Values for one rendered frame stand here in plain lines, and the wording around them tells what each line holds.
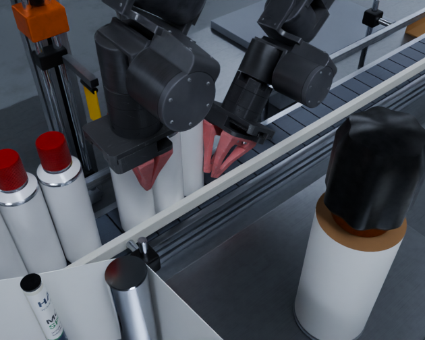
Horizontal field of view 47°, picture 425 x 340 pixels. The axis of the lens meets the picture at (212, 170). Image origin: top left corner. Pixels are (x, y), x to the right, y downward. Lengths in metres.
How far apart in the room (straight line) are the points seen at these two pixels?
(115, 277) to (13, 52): 2.64
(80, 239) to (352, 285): 0.34
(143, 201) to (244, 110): 0.19
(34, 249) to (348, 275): 0.37
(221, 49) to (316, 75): 0.59
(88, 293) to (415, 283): 0.43
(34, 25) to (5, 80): 2.24
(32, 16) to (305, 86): 0.33
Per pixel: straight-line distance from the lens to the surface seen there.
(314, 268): 0.53
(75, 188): 0.59
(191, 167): 0.71
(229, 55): 1.18
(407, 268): 0.72
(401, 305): 0.69
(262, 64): 0.68
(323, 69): 0.64
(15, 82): 2.77
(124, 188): 0.64
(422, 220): 0.86
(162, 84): 0.40
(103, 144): 0.51
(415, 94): 1.11
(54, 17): 0.58
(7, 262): 0.61
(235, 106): 0.68
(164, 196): 0.69
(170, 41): 0.42
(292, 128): 0.89
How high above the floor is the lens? 1.43
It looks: 44 degrees down
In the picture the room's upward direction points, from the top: straight up
